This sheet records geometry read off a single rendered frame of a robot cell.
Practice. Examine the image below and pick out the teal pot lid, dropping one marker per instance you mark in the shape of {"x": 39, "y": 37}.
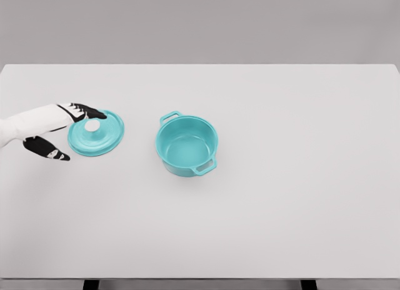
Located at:
{"x": 100, "y": 137}

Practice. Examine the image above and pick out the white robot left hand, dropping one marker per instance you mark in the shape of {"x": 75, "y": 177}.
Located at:
{"x": 40, "y": 119}

